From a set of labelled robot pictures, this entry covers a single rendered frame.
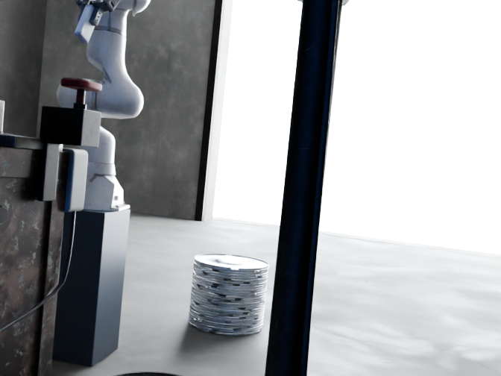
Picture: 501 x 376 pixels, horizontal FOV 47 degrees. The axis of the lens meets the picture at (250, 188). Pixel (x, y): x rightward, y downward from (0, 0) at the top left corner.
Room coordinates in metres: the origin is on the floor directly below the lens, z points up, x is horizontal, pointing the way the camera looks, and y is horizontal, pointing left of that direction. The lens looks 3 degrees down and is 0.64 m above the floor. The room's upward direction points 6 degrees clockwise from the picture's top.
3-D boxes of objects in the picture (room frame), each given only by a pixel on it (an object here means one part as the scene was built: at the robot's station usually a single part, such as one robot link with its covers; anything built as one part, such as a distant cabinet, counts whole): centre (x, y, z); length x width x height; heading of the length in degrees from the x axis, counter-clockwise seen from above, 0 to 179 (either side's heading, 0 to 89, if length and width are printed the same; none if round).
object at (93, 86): (1.12, 0.34, 0.72); 0.07 x 0.06 x 0.08; 162
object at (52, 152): (1.12, 0.36, 0.62); 0.10 x 0.06 x 0.20; 72
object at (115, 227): (1.74, 0.48, 0.23); 0.18 x 0.18 x 0.45; 79
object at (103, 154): (1.74, 0.52, 0.71); 0.18 x 0.11 x 0.25; 91
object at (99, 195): (1.78, 0.47, 0.52); 0.22 x 0.19 x 0.14; 169
